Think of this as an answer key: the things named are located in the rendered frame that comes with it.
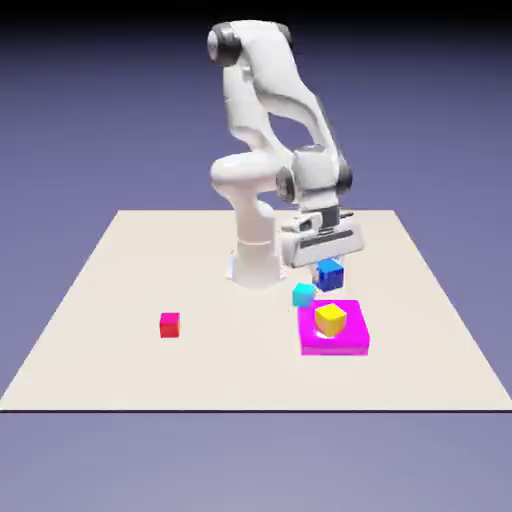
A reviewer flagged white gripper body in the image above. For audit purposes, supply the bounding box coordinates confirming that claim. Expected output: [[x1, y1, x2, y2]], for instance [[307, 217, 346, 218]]
[[280, 222, 366, 269]]

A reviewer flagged small blue cube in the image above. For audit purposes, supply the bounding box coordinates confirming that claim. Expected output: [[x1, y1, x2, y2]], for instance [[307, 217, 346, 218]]
[[315, 258, 345, 293]]

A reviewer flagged small cyan cube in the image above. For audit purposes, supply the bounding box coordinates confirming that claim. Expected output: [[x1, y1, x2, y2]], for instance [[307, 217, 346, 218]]
[[291, 282, 317, 309]]

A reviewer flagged small yellow cube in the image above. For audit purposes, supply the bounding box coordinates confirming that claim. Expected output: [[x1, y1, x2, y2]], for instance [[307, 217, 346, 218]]
[[314, 302, 348, 338]]

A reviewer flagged small red cube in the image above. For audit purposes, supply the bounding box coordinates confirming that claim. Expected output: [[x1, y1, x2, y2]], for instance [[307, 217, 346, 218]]
[[159, 312, 181, 339]]

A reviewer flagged large magenta box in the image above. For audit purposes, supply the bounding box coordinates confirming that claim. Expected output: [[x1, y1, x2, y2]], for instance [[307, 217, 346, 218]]
[[297, 299, 370, 357]]

